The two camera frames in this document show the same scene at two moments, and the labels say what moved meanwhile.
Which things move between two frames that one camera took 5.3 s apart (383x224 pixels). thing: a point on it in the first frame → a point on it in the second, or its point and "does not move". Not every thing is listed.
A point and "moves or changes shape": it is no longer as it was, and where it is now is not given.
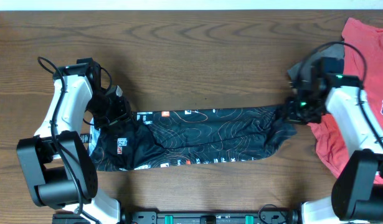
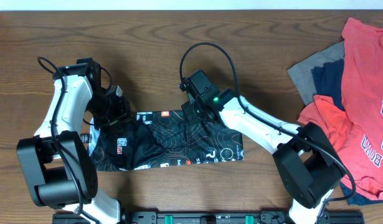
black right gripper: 290,114 → 192,118
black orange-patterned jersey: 175,137 moves or changes shape
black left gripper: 124,113 does not move
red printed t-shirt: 367,55 does not move
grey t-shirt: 302,71 does not move
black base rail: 289,217 does not move
